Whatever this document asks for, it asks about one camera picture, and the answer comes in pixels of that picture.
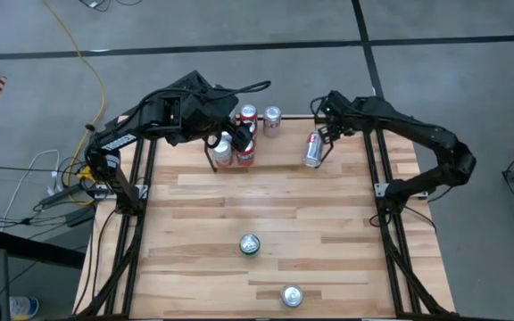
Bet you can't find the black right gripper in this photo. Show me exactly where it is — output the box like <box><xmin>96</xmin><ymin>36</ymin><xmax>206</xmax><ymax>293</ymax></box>
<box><xmin>314</xmin><ymin>91</ymin><xmax>354</xmax><ymax>146</ymax></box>

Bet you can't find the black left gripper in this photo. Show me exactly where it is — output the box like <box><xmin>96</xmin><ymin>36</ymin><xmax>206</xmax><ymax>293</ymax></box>
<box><xmin>203</xmin><ymin>95</ymin><xmax>254</xmax><ymax>153</ymax></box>

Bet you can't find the orange Fanta can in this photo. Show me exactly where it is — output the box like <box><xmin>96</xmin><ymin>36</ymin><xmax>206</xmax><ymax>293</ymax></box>
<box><xmin>235</xmin><ymin>141</ymin><xmax>256</xmax><ymax>168</ymax></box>
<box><xmin>238</xmin><ymin>103</ymin><xmax>259</xmax><ymax>128</ymax></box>

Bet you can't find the silver Diet Coke can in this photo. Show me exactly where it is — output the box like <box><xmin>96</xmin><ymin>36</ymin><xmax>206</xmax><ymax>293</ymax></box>
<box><xmin>262</xmin><ymin>104</ymin><xmax>283</xmax><ymax>138</ymax></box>
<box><xmin>279</xmin><ymin>284</ymin><xmax>304</xmax><ymax>309</ymax></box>
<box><xmin>302</xmin><ymin>129</ymin><xmax>325</xmax><ymax>169</ymax></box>

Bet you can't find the green Sprite can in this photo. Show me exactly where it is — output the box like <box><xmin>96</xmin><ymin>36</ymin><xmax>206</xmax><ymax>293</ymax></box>
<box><xmin>238</xmin><ymin>233</ymin><xmax>261</xmax><ymax>259</ymax></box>

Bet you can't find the black power brick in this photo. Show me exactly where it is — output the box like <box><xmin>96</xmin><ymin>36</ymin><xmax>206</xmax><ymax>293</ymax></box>
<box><xmin>64</xmin><ymin>205</ymin><xmax>96</xmax><ymax>228</ymax></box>

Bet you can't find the black power strip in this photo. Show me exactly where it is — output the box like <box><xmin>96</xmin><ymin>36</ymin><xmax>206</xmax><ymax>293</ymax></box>
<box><xmin>37</xmin><ymin>185</ymin><xmax>84</xmax><ymax>210</ymax></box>

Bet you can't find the white blue yellow object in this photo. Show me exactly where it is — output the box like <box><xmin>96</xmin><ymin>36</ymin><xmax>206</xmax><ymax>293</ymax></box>
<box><xmin>9</xmin><ymin>295</ymin><xmax>40</xmax><ymax>321</ymax></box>

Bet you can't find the black wire shelf support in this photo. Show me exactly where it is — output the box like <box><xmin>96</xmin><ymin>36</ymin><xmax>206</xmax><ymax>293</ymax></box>
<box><xmin>202</xmin><ymin>142</ymin><xmax>218</xmax><ymax>173</ymax></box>
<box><xmin>312</xmin><ymin>95</ymin><xmax>342</xmax><ymax>169</ymax></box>

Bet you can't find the yellow cable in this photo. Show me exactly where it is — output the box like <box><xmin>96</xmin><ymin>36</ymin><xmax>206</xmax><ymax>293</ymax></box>
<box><xmin>42</xmin><ymin>0</ymin><xmax>108</xmax><ymax>206</ymax></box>

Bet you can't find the white cable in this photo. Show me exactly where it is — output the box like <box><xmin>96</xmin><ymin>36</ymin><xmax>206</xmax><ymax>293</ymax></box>
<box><xmin>1</xmin><ymin>149</ymin><xmax>64</xmax><ymax>220</ymax></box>

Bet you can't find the thin black cable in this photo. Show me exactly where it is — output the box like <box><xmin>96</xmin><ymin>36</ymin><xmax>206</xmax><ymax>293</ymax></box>
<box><xmin>78</xmin><ymin>0</ymin><xmax>145</xmax><ymax>11</ymax></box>

